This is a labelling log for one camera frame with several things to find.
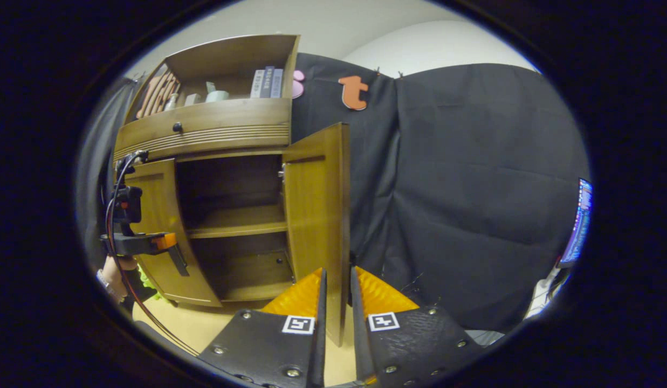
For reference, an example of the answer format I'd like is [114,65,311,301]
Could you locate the black backdrop cloth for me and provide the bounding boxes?
[77,52,590,332]

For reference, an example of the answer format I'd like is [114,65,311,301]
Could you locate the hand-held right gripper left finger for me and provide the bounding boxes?
[197,268,327,388]

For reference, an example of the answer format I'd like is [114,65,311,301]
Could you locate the computer monitor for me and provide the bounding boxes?
[559,178,594,266]

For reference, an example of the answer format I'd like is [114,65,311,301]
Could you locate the wooden inner shelf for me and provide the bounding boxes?
[187,204,289,239]

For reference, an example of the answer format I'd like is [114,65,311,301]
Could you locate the wooden cabinet drawer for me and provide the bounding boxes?
[115,98,292,149]

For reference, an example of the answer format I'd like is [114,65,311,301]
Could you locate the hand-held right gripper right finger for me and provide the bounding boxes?
[350,266,486,387]

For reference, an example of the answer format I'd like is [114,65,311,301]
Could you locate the wooden double-door shoe cabinet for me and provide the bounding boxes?
[112,34,351,347]

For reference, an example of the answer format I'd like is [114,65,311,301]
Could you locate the red and black cable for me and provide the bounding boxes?
[104,153,200,357]

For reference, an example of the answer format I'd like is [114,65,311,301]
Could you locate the green fuzzy cloth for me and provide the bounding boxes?
[138,266,162,301]

